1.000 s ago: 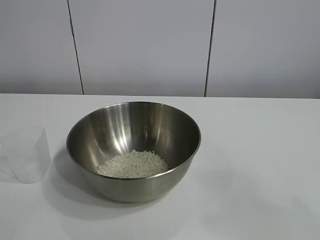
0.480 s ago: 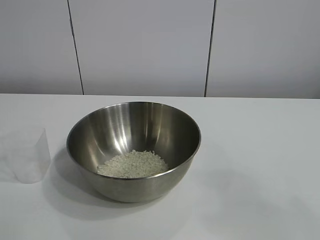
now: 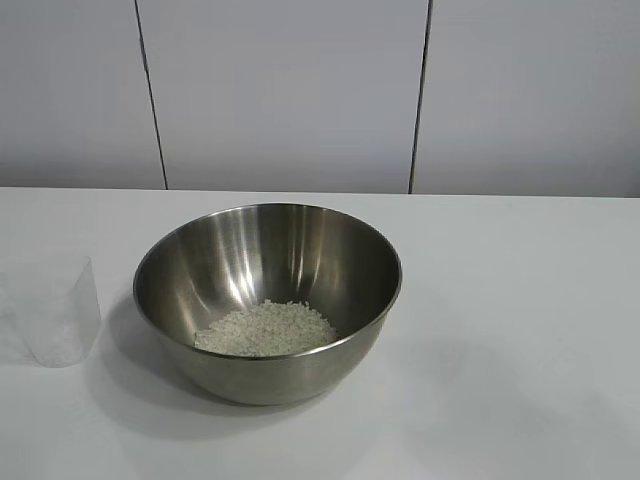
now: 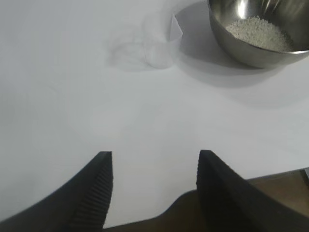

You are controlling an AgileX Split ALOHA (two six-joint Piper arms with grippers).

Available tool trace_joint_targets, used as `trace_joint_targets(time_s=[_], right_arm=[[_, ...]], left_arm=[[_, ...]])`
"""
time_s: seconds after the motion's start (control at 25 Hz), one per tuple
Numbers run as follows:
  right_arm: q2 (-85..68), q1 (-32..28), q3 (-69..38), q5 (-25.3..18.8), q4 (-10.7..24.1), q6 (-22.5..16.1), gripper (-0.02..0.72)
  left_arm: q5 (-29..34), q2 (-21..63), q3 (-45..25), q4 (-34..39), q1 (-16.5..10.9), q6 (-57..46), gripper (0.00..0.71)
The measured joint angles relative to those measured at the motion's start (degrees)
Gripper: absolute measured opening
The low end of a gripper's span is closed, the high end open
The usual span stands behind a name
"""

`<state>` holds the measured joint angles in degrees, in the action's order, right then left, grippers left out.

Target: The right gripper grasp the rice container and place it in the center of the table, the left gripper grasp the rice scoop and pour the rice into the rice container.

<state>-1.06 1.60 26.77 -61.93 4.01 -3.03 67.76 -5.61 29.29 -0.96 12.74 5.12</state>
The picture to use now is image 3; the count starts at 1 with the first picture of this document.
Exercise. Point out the white rice grains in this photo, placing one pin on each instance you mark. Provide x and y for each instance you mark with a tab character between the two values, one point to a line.
265	330

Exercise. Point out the stainless steel mixing bowl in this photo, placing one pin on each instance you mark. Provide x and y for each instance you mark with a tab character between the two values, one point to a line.
260	380

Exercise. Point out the clear plastic measuring cup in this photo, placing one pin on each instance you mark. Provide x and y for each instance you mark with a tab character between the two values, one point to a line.
75	325

